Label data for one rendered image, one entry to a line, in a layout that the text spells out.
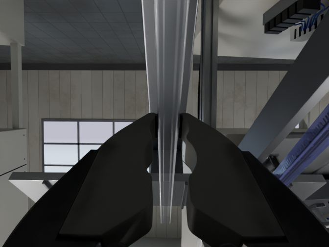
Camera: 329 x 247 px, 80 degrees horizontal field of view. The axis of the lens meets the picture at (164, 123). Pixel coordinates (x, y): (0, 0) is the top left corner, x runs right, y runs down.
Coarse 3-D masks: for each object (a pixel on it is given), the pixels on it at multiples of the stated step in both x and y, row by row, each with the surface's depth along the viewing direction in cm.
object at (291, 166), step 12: (324, 120) 13; (312, 132) 14; (324, 132) 13; (300, 144) 15; (312, 144) 14; (324, 144) 14; (288, 156) 17; (300, 156) 15; (312, 156) 15; (276, 168) 19; (288, 168) 17; (300, 168) 17; (288, 180) 18
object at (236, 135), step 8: (192, 56) 98; (192, 64) 98; (192, 72) 99; (304, 120) 108; (216, 128) 102; (224, 128) 103; (232, 128) 103; (240, 128) 104; (248, 128) 104; (296, 128) 107; (304, 128) 108; (232, 136) 73; (240, 136) 73; (184, 144) 99; (184, 152) 99; (184, 160) 99; (184, 168) 99; (184, 208) 99; (184, 216) 99; (184, 224) 99; (184, 232) 99; (184, 240) 99; (192, 240) 84
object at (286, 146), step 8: (288, 136) 36; (296, 136) 37; (280, 144) 37; (288, 144) 38; (272, 152) 40; (280, 152) 40; (288, 152) 40; (328, 152) 42; (280, 160) 42; (320, 160) 44; (328, 160) 44; (312, 168) 47; (320, 168) 47; (328, 168) 47; (328, 176) 52
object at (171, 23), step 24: (168, 0) 8; (168, 24) 8; (168, 48) 9; (168, 72) 10; (168, 96) 11; (168, 120) 13; (168, 144) 14; (168, 168) 17; (168, 192) 20; (168, 216) 26
